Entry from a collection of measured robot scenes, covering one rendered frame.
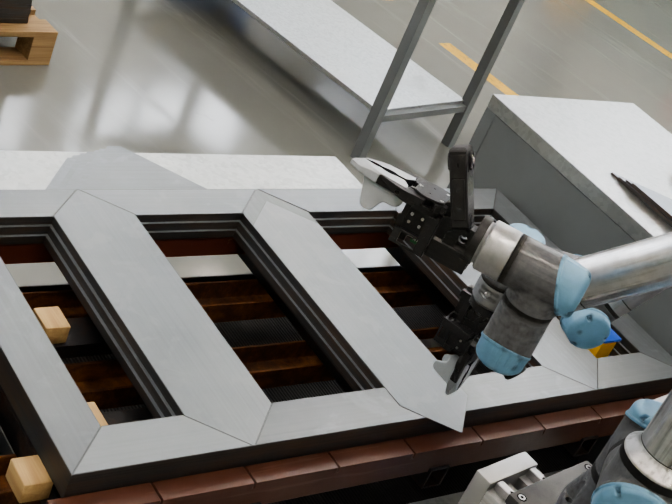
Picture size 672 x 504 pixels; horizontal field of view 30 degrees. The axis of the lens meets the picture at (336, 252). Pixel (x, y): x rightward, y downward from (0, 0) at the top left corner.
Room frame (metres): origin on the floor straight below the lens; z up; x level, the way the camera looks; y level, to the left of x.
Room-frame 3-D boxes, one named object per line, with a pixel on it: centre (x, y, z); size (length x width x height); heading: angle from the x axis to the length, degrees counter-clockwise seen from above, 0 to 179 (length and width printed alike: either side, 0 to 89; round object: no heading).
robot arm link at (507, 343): (1.55, -0.28, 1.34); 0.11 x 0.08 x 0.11; 170
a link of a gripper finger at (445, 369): (1.97, -0.28, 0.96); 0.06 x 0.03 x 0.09; 67
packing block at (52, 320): (1.82, 0.42, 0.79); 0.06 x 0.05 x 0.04; 46
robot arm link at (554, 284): (1.53, -0.27, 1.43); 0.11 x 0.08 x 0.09; 80
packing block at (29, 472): (1.45, 0.29, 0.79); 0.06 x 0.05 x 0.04; 46
